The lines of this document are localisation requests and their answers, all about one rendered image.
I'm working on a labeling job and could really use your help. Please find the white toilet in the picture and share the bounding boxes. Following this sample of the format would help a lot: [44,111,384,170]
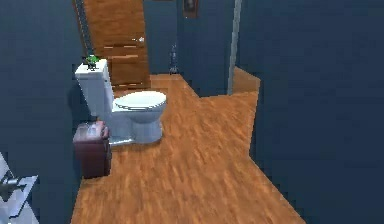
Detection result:
[74,58,168,147]

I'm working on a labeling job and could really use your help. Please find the dark toilet brush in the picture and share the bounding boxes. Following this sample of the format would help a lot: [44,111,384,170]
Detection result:
[168,43,179,75]

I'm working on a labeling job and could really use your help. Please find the brown wooden door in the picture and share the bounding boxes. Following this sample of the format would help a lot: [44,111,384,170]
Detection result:
[72,0,152,91]

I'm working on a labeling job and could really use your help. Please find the dark red waste bin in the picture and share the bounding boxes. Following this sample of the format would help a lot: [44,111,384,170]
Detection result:
[72,121,112,180]

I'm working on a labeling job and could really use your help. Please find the small green plant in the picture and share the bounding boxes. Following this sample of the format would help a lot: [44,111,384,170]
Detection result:
[82,54,101,71]

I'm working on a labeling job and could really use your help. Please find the white sink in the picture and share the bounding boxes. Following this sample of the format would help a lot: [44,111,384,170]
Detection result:
[0,151,40,224]

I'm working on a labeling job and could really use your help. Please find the grey vertical post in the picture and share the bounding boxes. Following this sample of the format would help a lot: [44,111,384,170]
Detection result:
[227,0,243,96]

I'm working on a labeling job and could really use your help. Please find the framed wall picture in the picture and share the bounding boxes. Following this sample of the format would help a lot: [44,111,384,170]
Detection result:
[182,0,200,19]

